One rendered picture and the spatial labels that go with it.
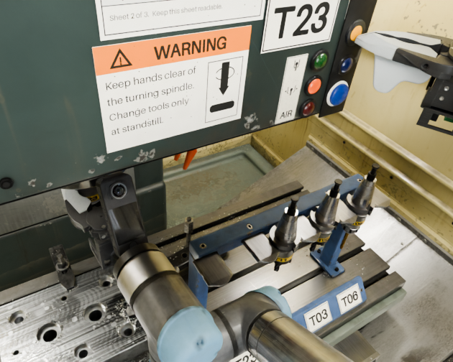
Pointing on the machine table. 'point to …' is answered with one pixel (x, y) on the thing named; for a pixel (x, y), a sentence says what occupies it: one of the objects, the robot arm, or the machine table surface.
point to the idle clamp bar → (182, 258)
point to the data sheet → (170, 15)
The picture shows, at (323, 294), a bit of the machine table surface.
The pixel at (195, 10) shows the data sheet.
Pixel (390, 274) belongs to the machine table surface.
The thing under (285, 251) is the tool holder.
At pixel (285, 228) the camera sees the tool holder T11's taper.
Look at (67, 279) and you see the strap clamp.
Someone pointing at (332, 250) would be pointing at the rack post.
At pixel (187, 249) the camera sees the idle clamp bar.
